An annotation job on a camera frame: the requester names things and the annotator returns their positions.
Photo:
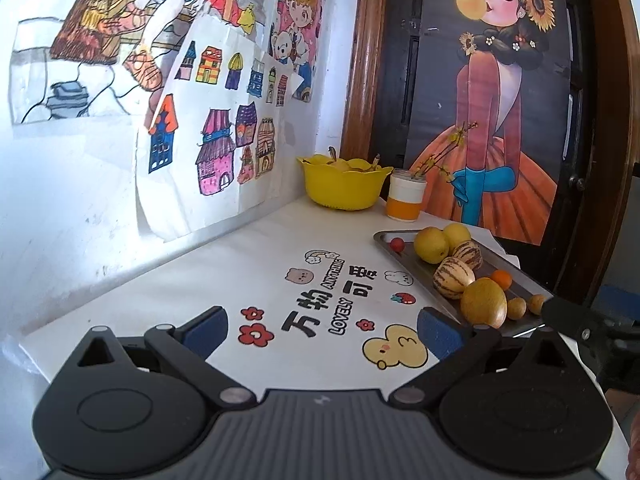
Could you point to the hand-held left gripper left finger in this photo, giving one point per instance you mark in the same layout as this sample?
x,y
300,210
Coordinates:
x,y
205,329

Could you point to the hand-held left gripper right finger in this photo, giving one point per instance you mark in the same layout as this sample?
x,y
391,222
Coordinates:
x,y
440,334

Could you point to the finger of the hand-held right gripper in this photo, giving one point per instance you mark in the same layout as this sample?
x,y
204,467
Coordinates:
x,y
565,317

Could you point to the small round brown fruit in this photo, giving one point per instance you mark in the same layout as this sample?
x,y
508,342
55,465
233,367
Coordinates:
x,y
537,304
516,308

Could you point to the large yellow-brown mango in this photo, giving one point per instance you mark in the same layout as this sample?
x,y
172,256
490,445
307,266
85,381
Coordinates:
x,y
484,304

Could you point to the metal tray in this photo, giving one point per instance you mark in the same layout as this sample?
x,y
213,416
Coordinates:
x,y
410,265

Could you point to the striped pepino melon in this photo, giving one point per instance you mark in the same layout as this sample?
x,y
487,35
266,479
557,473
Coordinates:
x,y
468,255
452,279

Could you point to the yellow pear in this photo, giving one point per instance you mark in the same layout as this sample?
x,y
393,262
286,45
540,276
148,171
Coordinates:
x,y
336,162
431,245
361,164
457,234

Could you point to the red cherry tomato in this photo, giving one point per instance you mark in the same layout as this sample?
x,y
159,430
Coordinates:
x,y
397,244

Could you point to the yellow pear back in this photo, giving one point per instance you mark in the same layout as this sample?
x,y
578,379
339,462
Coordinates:
x,y
457,234

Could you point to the person's right forearm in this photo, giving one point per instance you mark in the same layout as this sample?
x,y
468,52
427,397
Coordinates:
x,y
635,445

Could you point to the blue object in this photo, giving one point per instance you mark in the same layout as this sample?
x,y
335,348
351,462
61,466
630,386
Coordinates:
x,y
622,297

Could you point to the small orange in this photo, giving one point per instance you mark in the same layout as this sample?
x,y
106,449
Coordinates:
x,y
501,279

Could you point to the printed white table cloth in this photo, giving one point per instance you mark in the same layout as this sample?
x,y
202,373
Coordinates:
x,y
275,240

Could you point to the houses drawing on paper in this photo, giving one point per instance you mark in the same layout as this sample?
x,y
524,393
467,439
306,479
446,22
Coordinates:
x,y
175,200

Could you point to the door knob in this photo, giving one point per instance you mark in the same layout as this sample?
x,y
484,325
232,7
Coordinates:
x,y
578,181

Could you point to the white and orange cup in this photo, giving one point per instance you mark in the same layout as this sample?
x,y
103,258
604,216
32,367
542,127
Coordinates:
x,y
405,195

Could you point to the yellow plastic bowl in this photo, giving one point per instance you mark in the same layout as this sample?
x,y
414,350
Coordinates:
x,y
340,190

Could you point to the yellow flower twig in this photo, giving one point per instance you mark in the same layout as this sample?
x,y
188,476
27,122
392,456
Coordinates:
x,y
456,137

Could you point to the cartoon child drawing on paper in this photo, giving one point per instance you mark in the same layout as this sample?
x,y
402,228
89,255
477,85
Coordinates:
x,y
300,20

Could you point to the large figure drawing on paper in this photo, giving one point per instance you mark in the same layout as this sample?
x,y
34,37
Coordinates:
x,y
100,20

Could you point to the orange dress figure wall poster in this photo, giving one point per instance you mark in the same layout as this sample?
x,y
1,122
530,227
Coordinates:
x,y
500,110

